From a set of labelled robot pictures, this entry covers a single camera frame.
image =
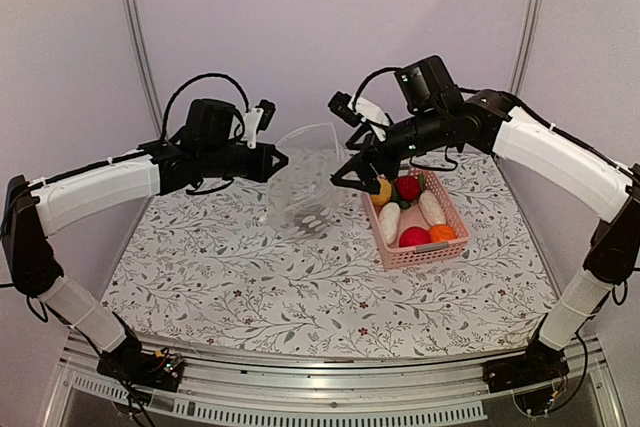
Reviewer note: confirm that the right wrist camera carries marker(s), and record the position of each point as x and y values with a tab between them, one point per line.
358	112

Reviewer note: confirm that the right aluminium frame post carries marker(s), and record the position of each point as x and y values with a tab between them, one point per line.
523	57

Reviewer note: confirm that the aluminium frame post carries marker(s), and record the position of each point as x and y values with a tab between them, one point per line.
523	57
143	64

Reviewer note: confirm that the white toy radish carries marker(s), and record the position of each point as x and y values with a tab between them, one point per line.
431	209
388	218

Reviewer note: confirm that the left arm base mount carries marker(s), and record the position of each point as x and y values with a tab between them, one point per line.
161	370

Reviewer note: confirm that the pink plastic basket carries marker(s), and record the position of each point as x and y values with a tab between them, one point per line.
393	256

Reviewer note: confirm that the left aluminium frame post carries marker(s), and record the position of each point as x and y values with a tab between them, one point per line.
143	64

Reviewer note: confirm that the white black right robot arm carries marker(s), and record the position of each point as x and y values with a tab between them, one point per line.
498	124

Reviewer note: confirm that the aluminium front rail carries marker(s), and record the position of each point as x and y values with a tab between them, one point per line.
230	387

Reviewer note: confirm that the clear zip top bag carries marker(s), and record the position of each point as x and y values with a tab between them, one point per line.
300	199

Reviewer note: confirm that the white toy radish right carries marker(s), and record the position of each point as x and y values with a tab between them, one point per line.
431	209

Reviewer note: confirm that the red toy tomato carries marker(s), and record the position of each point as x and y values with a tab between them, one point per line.
414	236

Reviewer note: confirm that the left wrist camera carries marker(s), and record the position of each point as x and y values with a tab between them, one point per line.
257	119

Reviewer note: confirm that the red toy strawberry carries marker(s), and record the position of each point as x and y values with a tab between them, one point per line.
408	188

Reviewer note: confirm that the yellow toy fruit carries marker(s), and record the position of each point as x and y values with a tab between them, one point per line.
384	195

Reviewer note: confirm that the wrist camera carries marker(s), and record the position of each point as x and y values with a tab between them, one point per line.
257	119
358	112

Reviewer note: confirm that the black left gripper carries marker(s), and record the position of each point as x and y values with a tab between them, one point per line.
262	170

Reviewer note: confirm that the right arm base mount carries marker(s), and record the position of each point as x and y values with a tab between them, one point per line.
536	364

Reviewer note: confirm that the floral patterned table mat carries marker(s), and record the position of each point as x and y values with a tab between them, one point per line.
210	270

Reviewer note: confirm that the white toy radish left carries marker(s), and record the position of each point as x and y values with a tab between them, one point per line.
388	218

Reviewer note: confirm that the orange toy fruit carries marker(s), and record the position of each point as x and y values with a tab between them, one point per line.
442	233

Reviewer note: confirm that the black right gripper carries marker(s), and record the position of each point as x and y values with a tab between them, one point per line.
363	163

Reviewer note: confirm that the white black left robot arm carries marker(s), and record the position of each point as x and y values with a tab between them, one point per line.
35	211

